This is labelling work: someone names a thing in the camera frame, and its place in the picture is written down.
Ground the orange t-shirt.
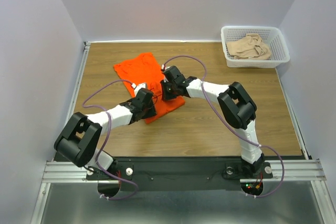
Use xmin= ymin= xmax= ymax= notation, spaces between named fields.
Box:
xmin=113 ymin=52 xmax=185 ymax=124

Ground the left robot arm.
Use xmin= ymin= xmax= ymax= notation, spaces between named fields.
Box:
xmin=54 ymin=86 xmax=158 ymax=184

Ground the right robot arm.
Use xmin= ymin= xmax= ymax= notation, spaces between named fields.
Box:
xmin=161 ymin=65 xmax=265 ymax=177

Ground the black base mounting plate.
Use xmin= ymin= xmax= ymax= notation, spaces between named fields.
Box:
xmin=86 ymin=155 xmax=274 ymax=192

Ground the white plastic laundry basket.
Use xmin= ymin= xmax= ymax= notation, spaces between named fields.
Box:
xmin=221 ymin=26 xmax=290 ymax=68

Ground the beige t-shirt in basket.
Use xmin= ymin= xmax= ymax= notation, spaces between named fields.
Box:
xmin=226 ymin=33 xmax=272 ymax=60

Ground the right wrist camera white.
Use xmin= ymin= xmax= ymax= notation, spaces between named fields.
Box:
xmin=161 ymin=64 xmax=170 ymax=72

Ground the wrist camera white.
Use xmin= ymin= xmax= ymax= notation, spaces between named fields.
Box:
xmin=131 ymin=82 xmax=147 ymax=95
xmin=161 ymin=64 xmax=170 ymax=72

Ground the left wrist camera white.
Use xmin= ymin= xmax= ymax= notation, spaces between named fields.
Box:
xmin=131 ymin=82 xmax=147 ymax=95

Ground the aluminium frame rail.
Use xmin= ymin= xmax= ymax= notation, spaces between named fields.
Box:
xmin=33 ymin=41 xmax=327 ymax=223

